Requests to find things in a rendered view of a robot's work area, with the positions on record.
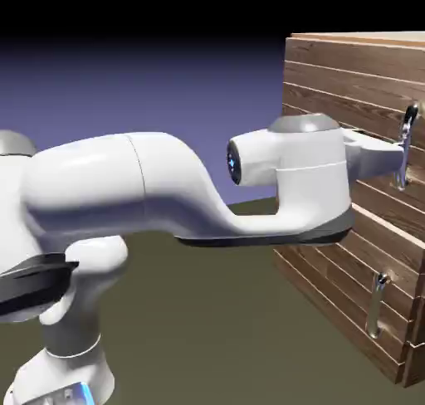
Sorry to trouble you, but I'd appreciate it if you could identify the large wooden plank door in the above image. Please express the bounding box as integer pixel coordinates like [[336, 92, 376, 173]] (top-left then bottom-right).
[[281, 37, 425, 242]]

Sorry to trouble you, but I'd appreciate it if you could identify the short curved metal handle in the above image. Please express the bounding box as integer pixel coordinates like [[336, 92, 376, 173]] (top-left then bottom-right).
[[364, 271, 390, 340]]

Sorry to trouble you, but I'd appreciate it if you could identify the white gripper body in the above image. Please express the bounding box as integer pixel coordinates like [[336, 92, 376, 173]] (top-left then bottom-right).
[[345, 134, 405, 182]]

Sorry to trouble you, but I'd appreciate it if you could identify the dark wooden cabinet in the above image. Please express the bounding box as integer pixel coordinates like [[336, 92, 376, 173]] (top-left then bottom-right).
[[271, 30, 425, 389]]

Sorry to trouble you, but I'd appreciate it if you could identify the small wooden plank door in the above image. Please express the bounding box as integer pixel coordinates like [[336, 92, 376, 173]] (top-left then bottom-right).
[[271, 202, 425, 385]]

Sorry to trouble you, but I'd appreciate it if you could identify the long curved metal handle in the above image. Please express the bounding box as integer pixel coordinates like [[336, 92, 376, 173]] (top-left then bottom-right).
[[389, 100, 422, 193]]

